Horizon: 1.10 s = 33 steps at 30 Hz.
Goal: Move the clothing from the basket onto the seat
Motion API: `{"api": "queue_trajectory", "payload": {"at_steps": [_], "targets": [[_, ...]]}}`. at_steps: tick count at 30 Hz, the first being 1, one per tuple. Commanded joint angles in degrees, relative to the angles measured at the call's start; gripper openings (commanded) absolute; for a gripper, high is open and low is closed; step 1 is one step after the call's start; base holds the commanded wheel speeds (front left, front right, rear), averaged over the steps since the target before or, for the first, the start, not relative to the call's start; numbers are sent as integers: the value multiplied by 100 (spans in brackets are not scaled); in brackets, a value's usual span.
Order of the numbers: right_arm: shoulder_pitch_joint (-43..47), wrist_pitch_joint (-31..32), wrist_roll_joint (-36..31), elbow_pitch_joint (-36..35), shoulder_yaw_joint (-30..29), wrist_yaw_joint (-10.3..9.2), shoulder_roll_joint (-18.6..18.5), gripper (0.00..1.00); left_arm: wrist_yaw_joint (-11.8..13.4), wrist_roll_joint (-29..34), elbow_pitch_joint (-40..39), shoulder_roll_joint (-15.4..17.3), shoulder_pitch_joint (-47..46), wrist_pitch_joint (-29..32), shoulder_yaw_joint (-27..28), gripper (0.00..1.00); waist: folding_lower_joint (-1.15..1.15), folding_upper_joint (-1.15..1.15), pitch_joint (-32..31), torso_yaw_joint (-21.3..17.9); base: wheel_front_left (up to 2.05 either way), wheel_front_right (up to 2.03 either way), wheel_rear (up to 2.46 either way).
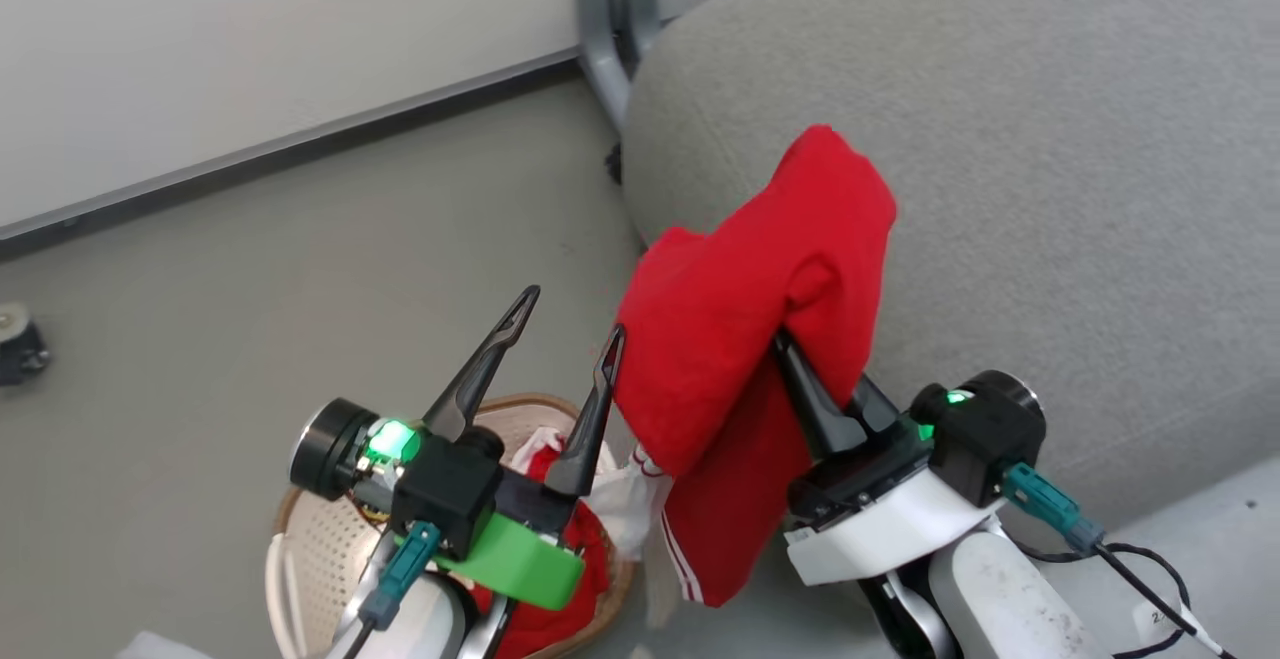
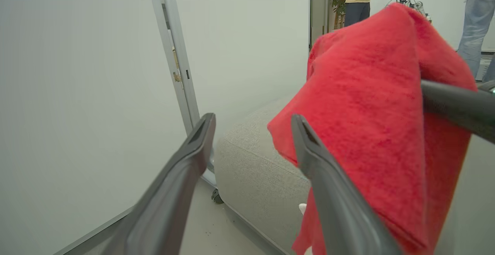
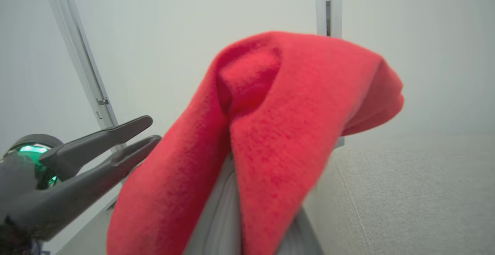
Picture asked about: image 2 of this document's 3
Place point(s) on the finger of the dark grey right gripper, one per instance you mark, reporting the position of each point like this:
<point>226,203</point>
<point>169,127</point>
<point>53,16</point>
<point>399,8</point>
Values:
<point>340,212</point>

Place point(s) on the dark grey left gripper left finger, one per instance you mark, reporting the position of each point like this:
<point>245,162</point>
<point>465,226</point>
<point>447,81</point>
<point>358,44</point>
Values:
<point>166,208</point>

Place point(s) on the dark grey pointed left gripper right finger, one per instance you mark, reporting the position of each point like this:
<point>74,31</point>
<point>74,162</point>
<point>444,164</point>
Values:
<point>460,106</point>

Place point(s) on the red fleece cloth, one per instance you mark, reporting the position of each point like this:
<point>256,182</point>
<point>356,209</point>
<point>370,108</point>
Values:
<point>371,123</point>

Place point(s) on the person in blue jeans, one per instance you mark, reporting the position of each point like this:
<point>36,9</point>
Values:
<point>477,23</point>

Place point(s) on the light grey fabric sofa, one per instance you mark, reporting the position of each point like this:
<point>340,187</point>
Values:
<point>259,170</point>

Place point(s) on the grey metal partition frame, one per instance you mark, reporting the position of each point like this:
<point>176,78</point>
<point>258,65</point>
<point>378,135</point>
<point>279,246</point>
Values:
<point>176,53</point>

